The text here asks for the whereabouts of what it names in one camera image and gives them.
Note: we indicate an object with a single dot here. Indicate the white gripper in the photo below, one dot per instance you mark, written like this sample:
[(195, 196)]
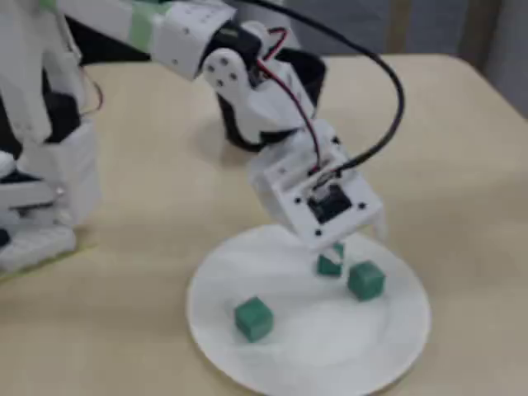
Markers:
[(373, 218)]

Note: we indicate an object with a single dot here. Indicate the green block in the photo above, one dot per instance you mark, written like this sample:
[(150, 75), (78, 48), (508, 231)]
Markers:
[(253, 319), (328, 268), (366, 282)]

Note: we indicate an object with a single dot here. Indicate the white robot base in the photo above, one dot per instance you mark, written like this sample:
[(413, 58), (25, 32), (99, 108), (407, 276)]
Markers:
[(37, 251)]

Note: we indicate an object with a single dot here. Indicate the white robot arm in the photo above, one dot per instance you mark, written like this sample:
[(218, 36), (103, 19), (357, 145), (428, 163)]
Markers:
[(185, 37)]

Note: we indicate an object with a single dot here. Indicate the white paper plate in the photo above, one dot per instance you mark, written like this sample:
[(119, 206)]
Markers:
[(330, 338)]

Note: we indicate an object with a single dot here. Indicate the grey partition panel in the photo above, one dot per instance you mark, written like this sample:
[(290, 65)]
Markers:
[(346, 24)]

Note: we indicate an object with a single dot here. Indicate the green tape band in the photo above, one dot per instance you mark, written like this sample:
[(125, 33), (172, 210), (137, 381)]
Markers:
[(48, 3), (144, 22)]

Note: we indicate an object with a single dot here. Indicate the black clamp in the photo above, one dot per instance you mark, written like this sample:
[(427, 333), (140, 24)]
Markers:
[(3, 238)]

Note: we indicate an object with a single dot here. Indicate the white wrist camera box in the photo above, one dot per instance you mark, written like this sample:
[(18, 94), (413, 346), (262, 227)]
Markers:
[(354, 194)]

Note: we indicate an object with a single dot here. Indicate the wooden post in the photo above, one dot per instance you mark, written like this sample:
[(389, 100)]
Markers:
[(397, 24)]

